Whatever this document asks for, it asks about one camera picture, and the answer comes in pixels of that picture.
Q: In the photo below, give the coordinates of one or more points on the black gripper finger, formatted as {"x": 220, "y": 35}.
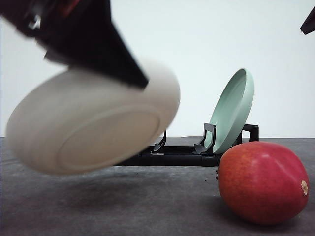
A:
{"x": 309, "y": 23}

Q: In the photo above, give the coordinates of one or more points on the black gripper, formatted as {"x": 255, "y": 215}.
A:
{"x": 80, "y": 34}

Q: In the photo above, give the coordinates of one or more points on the white plate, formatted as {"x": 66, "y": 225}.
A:
{"x": 76, "y": 122}

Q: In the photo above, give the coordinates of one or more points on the red pomegranate fruit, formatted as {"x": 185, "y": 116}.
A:
{"x": 263, "y": 182}

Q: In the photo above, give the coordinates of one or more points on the green plate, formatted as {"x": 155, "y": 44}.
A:
{"x": 232, "y": 111}

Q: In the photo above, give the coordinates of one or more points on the black dish rack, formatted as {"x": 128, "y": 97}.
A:
{"x": 201, "y": 154}

